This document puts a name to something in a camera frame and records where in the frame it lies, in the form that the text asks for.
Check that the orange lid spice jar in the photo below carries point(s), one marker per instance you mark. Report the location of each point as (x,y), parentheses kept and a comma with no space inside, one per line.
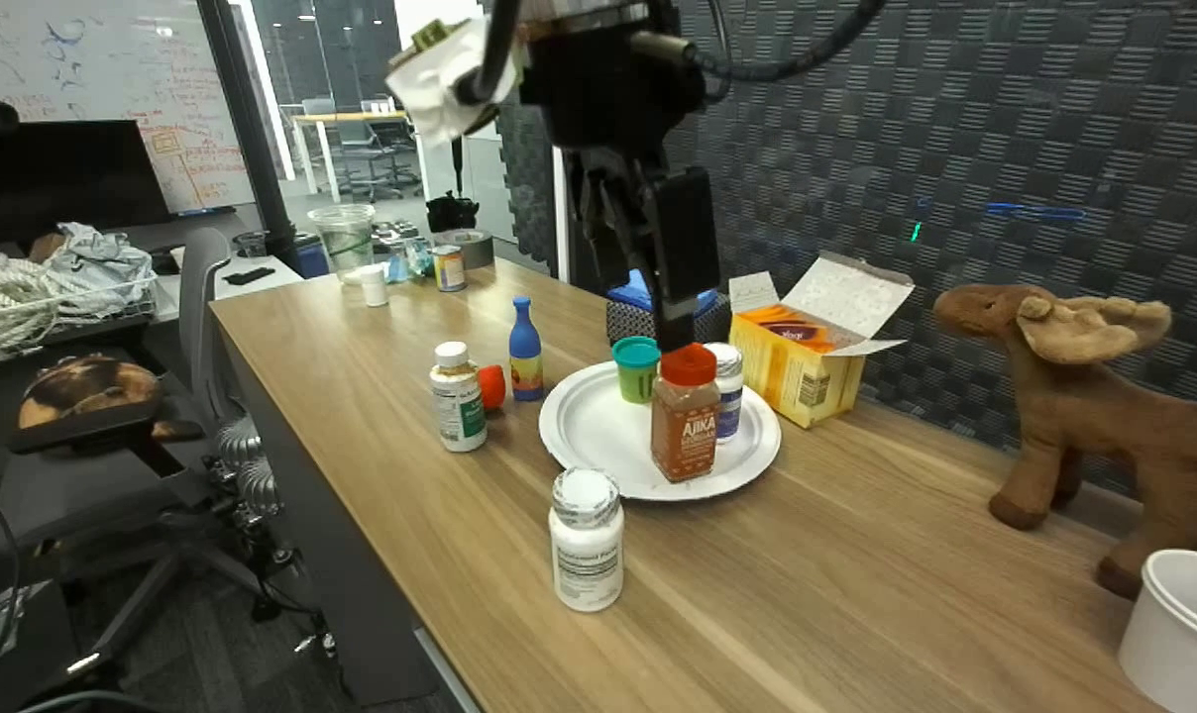
(682,413)

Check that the white bottle grey label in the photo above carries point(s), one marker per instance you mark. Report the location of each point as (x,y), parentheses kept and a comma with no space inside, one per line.
(583,541)

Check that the small white jar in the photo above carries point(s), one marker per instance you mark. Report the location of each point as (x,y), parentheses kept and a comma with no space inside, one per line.
(374,285)

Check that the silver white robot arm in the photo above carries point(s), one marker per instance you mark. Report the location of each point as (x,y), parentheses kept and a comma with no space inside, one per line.
(458,78)

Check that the white bottle green label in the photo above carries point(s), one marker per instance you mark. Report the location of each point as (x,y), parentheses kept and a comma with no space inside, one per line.
(458,397)

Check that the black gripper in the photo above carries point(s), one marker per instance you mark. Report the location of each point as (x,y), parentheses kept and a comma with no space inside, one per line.
(611,95)

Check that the black office chair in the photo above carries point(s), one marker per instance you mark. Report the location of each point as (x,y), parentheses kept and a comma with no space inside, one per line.
(122,470)

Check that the white plastic bowl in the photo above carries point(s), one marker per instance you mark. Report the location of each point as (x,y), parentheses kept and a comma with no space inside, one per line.
(1159,648)

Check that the brown plush moose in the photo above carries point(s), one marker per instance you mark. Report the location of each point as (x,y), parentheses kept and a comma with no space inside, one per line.
(1076,405)

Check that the yellow open cardboard box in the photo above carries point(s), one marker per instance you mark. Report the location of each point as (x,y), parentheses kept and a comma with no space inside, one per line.
(808,346)

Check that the teal lid dough tub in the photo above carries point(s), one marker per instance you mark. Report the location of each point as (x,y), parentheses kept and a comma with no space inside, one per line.
(637,363)

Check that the yellow label tin can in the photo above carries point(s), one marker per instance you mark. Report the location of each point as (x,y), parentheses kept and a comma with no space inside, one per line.
(450,266)

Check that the blue cap small bottle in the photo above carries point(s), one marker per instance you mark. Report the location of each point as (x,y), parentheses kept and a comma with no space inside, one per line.
(526,352)

